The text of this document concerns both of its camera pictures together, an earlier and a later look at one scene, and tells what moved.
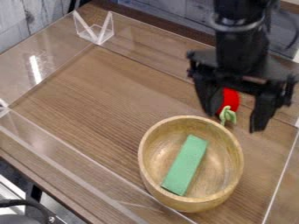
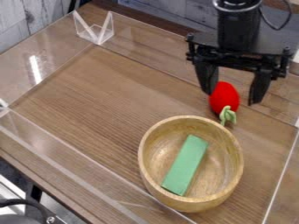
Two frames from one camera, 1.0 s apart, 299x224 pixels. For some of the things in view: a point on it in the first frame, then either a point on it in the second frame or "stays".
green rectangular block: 181,171 stays
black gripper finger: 265,108 → 259,86
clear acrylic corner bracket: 95,33 stays
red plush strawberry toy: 229,105 stays
